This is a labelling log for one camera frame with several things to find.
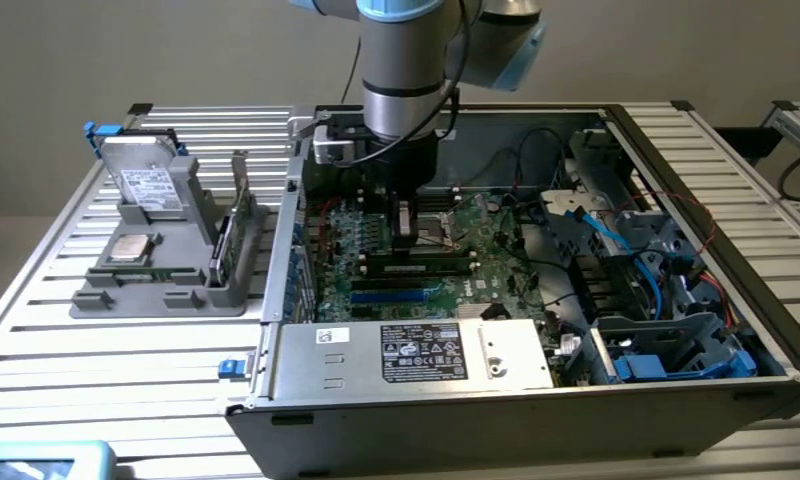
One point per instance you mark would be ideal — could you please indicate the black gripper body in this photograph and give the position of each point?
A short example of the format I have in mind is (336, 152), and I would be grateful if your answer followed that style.
(407, 160)

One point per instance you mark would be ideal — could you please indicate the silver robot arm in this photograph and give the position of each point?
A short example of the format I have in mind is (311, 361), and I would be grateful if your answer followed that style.
(400, 55)

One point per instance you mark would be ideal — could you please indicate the RAM stick with white label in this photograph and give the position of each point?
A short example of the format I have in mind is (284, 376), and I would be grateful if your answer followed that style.
(433, 265)

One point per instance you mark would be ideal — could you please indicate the green RAM stick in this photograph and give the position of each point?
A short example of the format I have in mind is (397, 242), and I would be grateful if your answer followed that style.
(153, 273)

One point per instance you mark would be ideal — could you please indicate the CPU socket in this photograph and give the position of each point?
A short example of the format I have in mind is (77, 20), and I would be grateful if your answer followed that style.
(451, 227)

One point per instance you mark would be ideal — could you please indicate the black expansion slot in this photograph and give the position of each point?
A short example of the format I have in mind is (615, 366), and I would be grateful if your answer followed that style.
(387, 284)

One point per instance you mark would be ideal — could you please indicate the blue expansion slot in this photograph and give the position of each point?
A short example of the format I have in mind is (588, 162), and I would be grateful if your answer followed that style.
(387, 296)

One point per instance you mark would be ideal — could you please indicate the green motherboard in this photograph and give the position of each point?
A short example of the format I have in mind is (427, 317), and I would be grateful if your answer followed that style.
(507, 280)

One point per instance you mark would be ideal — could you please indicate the silver power supply unit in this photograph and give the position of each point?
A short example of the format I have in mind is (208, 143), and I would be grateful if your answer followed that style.
(347, 370)

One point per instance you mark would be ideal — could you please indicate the blue table clamp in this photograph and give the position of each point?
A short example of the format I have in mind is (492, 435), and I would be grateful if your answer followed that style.
(100, 131)
(231, 368)

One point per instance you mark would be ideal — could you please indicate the silver hard disk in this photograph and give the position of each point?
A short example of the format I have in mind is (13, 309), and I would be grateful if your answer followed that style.
(140, 170)

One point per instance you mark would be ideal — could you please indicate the silver CPU chip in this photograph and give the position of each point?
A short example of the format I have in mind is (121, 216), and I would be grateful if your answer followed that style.
(130, 247)

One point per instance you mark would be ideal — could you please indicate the black open PC case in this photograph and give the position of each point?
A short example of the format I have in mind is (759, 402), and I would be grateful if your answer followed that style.
(440, 435)

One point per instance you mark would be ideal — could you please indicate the grey parts rack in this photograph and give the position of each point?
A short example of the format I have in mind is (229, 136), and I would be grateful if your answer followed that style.
(140, 306)

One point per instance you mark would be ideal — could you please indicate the grey metal disk bay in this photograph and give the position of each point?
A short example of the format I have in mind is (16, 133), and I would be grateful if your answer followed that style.
(654, 330)

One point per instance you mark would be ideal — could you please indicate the blue disk caddy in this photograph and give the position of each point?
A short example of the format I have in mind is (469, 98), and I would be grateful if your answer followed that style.
(640, 367)

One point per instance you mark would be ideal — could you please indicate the metal slat side table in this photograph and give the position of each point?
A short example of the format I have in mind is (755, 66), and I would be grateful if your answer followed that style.
(796, 117)

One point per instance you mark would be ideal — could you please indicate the teal teach pendant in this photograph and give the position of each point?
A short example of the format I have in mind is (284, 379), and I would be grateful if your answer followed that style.
(40, 460)

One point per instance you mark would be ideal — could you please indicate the silver metal corner bracket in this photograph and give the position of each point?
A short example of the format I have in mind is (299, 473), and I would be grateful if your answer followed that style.
(305, 120)

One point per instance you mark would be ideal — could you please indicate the graphics card with metal bracket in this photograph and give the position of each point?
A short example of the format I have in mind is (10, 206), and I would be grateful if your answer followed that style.
(239, 210)

